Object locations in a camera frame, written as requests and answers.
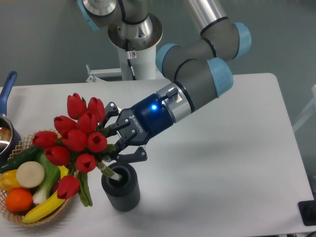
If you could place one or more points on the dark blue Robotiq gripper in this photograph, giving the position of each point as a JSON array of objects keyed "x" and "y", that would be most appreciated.
[{"x": 136, "y": 126}]

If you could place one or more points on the white frame at right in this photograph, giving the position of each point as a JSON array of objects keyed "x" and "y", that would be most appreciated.
[{"x": 306, "y": 112}]

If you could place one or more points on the beige round disc toy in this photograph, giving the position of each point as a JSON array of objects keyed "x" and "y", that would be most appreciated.
[{"x": 30, "y": 174}]

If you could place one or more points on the black device at edge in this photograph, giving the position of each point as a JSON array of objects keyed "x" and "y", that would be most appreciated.
[{"x": 308, "y": 212}]

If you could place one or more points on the green bok choy toy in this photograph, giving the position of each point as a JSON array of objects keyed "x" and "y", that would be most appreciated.
[{"x": 51, "y": 176}]

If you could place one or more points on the green cucumber toy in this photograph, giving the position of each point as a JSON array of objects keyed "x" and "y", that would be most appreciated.
[{"x": 29, "y": 154}]

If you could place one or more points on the yellow plastic banana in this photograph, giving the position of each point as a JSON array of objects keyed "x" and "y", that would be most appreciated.
[{"x": 45, "y": 211}]

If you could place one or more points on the orange fruit toy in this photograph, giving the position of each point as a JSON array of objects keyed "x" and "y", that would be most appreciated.
[{"x": 19, "y": 200}]

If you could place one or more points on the woven wicker basket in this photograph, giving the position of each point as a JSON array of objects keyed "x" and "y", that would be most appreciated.
[{"x": 15, "y": 217}]

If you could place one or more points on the dark grey ribbed vase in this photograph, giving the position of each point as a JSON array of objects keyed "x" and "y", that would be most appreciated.
[{"x": 124, "y": 195}]

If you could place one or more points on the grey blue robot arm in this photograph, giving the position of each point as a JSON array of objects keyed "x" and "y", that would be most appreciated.
[{"x": 198, "y": 73}]

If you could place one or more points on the yellow bell pepper toy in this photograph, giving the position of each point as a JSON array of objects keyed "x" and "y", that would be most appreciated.
[{"x": 8, "y": 181}]

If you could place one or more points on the red tulip bouquet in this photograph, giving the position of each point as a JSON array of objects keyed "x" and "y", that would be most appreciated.
[{"x": 79, "y": 144}]

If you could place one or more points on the red fruit toy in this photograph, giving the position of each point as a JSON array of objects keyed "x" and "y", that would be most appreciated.
[{"x": 55, "y": 187}]

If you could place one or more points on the blue handled saucepan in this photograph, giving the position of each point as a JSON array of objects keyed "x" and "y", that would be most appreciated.
[{"x": 9, "y": 137}]

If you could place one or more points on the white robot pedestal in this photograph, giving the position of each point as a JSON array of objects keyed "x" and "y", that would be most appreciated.
[{"x": 133, "y": 65}]

